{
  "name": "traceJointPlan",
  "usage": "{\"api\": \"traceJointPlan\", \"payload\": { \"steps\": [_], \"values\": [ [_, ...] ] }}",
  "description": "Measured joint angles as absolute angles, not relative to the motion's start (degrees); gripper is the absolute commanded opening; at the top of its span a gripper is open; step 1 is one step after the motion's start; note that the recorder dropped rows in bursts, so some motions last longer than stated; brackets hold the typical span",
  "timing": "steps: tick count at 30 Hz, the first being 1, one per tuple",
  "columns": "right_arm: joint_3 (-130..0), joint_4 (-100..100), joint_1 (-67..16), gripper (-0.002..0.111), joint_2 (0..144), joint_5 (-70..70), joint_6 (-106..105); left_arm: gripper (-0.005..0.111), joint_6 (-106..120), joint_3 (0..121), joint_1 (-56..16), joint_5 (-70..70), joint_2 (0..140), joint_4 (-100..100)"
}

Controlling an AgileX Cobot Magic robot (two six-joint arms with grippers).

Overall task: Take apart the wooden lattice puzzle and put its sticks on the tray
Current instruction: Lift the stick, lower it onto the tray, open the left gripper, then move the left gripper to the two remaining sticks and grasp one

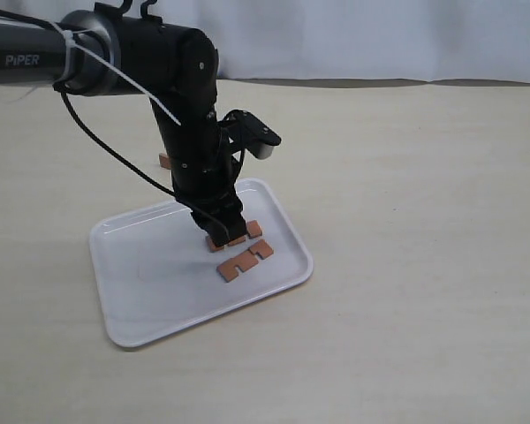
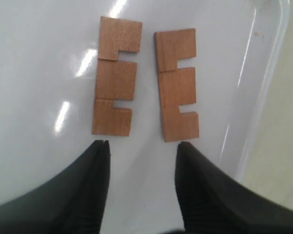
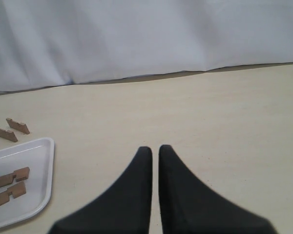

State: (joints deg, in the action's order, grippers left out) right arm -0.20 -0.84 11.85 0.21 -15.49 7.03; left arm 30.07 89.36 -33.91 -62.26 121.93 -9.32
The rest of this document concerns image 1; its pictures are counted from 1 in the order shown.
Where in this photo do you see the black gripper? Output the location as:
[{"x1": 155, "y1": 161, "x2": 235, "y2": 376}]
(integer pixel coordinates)
[{"x1": 151, "y1": 101, "x2": 246, "y2": 247}]

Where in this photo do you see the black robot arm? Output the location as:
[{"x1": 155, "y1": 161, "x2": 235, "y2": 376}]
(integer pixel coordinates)
[{"x1": 0, "y1": 2, "x2": 246, "y2": 246}]

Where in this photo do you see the white plastic tray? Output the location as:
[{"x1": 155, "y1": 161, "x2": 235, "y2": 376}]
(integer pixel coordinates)
[{"x1": 89, "y1": 178, "x2": 314, "y2": 349}]

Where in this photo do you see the white zip tie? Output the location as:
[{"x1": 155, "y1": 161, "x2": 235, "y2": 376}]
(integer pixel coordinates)
[{"x1": 49, "y1": 21, "x2": 181, "y2": 125}]

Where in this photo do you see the white backdrop curtain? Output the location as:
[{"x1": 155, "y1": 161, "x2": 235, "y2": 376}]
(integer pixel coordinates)
[{"x1": 0, "y1": 0, "x2": 530, "y2": 85}]

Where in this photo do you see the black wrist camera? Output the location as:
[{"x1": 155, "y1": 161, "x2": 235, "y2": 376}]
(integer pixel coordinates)
[{"x1": 219, "y1": 110, "x2": 282, "y2": 160}]

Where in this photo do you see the black cable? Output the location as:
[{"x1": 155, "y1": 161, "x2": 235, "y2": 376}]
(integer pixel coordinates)
[{"x1": 52, "y1": 83, "x2": 231, "y2": 242}]

